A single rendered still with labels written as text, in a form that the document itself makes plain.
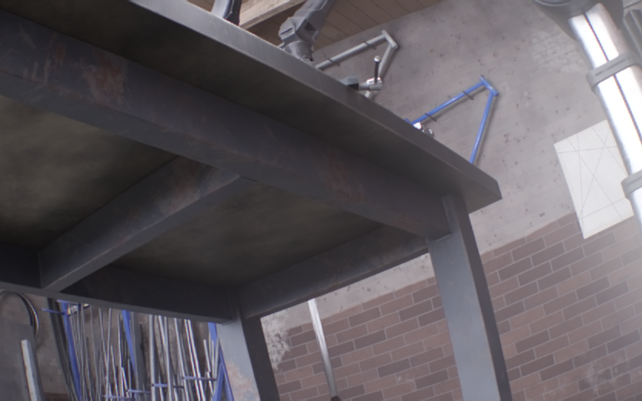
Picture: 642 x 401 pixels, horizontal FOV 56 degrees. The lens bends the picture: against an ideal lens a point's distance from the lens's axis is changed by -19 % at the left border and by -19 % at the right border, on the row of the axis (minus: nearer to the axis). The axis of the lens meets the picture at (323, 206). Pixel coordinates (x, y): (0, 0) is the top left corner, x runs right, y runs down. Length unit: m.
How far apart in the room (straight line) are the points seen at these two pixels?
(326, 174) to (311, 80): 0.16
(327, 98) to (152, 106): 0.28
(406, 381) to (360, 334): 0.45
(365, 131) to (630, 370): 2.95
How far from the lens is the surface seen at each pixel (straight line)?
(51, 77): 0.71
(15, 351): 4.75
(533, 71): 4.27
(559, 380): 3.92
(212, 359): 4.69
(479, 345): 1.39
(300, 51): 1.57
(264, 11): 4.26
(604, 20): 1.14
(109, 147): 0.99
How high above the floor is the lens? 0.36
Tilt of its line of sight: 21 degrees up
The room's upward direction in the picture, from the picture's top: 14 degrees counter-clockwise
